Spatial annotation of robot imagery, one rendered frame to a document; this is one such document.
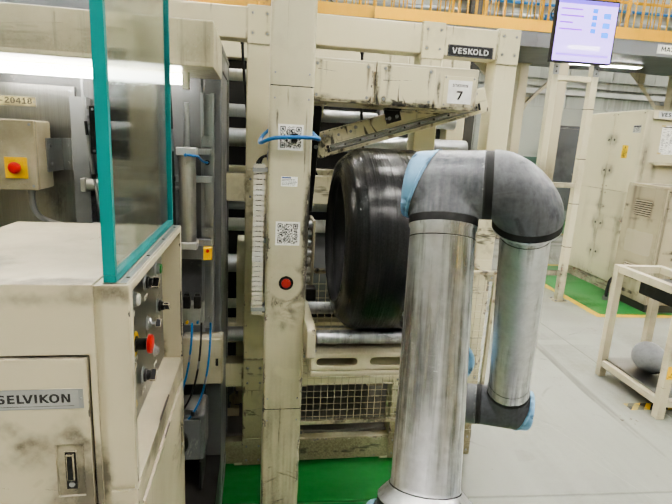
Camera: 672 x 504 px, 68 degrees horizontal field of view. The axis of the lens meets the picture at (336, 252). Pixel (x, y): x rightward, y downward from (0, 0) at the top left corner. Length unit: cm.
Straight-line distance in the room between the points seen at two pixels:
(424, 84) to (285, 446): 135
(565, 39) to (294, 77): 406
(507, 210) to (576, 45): 459
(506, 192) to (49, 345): 76
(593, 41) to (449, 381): 486
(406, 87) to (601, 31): 383
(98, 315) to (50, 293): 8
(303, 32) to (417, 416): 111
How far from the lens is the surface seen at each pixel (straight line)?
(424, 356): 80
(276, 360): 167
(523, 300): 96
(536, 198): 84
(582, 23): 544
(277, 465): 187
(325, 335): 157
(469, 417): 122
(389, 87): 183
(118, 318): 87
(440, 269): 80
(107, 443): 98
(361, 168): 146
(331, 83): 179
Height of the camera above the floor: 151
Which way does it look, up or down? 13 degrees down
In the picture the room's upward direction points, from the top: 3 degrees clockwise
